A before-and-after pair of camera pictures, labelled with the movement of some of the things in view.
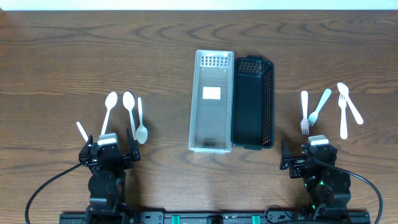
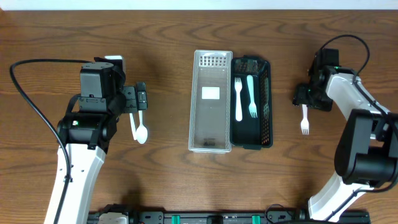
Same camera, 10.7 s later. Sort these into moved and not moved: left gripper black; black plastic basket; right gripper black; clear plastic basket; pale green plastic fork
Moved: right gripper black; left gripper black; pale green plastic fork
Not moved: clear plastic basket; black plastic basket
